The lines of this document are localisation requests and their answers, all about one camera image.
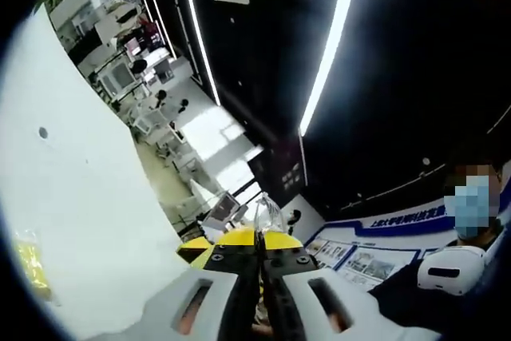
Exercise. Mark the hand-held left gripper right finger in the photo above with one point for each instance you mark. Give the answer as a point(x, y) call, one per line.
point(383, 323)

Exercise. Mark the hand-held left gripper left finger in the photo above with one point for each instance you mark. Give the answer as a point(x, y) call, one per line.
point(223, 291)

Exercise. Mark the clear plastic bag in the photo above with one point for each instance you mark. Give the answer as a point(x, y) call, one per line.
point(56, 297)
point(269, 215)

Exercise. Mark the round yellow silicone block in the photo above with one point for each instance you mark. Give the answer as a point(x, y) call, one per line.
point(34, 263)

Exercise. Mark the person's dark clothed torso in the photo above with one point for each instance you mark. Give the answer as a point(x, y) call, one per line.
point(399, 289)

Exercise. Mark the white VR headset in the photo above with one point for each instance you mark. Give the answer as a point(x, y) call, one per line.
point(451, 271)

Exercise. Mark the round table grommet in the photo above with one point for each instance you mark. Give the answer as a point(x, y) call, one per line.
point(43, 132)

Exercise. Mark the long ceiling light strip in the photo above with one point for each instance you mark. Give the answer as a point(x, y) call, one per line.
point(197, 25)
point(331, 41)

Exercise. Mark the blue framed wall display board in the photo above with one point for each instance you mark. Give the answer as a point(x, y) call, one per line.
point(359, 253)

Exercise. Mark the wall monitor screen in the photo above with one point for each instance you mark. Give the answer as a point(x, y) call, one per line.
point(141, 45)

